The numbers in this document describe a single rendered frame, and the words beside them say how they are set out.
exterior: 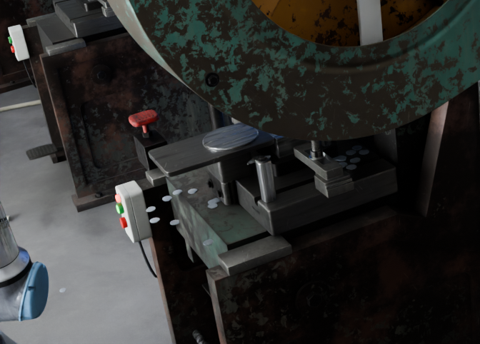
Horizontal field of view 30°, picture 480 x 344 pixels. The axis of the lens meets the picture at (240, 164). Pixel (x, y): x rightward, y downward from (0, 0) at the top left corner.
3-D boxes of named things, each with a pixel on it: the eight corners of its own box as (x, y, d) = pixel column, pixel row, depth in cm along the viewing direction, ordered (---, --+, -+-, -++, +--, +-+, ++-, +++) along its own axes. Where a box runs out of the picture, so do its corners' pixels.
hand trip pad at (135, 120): (139, 150, 222) (133, 122, 218) (132, 143, 227) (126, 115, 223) (166, 142, 224) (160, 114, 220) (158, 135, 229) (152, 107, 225)
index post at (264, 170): (266, 203, 182) (258, 161, 178) (259, 198, 185) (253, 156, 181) (278, 199, 183) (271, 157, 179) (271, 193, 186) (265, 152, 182)
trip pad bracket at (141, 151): (158, 213, 226) (143, 143, 217) (147, 199, 234) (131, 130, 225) (181, 206, 227) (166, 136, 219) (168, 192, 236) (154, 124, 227)
